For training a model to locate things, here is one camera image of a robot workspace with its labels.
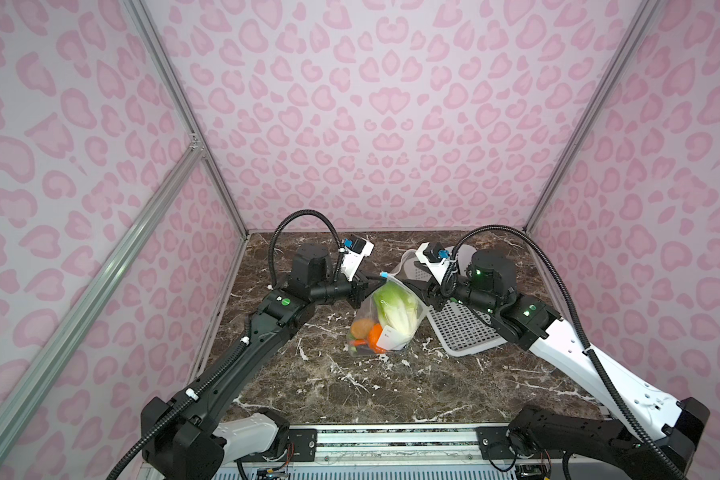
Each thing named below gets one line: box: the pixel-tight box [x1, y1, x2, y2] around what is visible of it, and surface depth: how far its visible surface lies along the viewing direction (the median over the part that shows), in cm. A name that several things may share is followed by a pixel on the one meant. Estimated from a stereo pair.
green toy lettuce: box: [374, 281, 418, 340], surface depth 78 cm
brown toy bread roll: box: [351, 318, 374, 340], surface depth 88 cm
